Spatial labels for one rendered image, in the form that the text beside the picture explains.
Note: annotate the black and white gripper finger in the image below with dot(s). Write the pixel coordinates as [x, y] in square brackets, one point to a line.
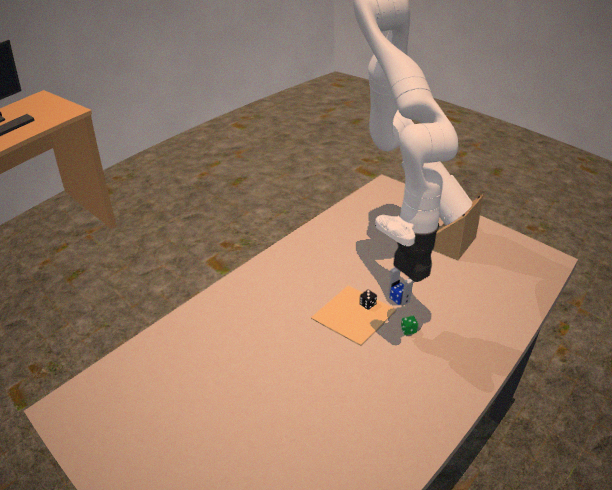
[395, 275]
[407, 290]

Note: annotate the black die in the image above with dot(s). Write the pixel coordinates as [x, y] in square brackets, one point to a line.
[368, 299]

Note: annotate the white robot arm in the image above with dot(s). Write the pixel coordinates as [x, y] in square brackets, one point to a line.
[433, 142]

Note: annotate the green die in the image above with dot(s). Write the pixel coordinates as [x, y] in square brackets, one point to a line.
[409, 325]

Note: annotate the blue die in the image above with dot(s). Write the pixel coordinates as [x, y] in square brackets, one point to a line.
[396, 292]

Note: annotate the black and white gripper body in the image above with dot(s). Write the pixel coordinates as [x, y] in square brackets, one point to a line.
[415, 232]

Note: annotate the orange flat square mat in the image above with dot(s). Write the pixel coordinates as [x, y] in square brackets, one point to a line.
[345, 316]

